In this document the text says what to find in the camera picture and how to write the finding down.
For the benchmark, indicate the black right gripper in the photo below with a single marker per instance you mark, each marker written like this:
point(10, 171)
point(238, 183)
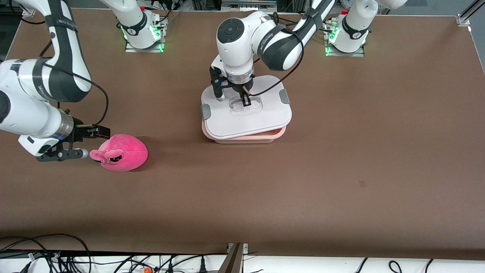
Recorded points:
point(79, 127)

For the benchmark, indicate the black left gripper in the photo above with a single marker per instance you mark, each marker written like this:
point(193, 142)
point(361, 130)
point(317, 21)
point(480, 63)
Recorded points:
point(240, 90)

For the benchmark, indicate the pink plush toy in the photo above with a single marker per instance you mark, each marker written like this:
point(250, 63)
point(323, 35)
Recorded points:
point(125, 151)

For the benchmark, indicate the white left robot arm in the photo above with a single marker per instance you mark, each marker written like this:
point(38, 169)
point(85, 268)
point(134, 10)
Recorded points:
point(238, 53)

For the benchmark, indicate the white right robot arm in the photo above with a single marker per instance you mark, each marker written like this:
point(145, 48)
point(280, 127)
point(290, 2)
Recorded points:
point(26, 110)

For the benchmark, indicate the white plastic storage box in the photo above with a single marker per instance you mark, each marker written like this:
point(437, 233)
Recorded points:
point(250, 138)

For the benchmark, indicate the metal device with ports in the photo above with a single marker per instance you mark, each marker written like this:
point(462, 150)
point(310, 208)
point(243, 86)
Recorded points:
point(248, 4)

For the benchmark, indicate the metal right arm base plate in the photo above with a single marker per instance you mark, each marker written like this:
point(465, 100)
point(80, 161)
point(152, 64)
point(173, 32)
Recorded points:
point(130, 48)

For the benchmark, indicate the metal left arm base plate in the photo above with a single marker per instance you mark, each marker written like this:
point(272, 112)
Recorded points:
point(360, 54)

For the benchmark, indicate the aluminium frame profile with bracket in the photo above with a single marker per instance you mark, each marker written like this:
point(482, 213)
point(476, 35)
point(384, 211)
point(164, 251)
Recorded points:
point(232, 261)

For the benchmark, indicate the aluminium corner frame profile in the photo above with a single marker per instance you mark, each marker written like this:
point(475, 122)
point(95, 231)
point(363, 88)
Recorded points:
point(470, 13)

